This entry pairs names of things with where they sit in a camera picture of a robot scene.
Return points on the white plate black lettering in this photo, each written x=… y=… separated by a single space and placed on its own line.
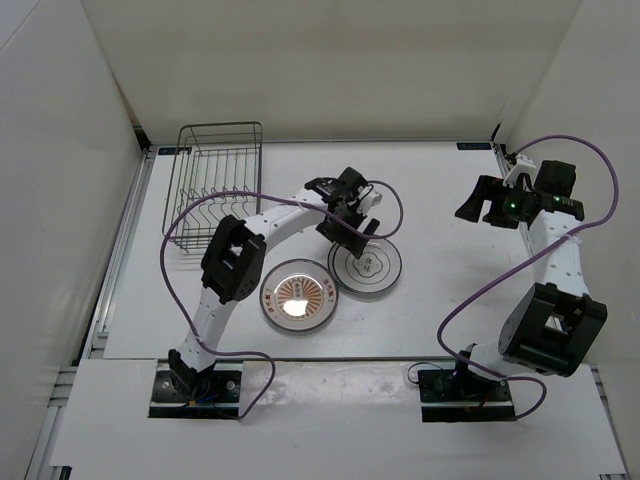
x=366 y=296

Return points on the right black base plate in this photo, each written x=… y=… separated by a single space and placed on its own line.
x=452 y=396

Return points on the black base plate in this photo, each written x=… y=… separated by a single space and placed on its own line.
x=452 y=396
x=215 y=398

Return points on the grey wire dish rack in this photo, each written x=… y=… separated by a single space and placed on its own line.
x=222 y=159

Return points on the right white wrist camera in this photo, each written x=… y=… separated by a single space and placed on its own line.
x=523 y=166

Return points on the orange sunburst pattern plate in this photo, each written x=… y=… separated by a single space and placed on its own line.
x=298 y=296

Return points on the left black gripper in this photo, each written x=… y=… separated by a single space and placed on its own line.
x=348 y=240

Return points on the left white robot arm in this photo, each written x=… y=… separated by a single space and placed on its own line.
x=233 y=260

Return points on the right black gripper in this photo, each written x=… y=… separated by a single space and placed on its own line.
x=485 y=189

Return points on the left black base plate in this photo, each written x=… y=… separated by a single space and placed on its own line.
x=215 y=398

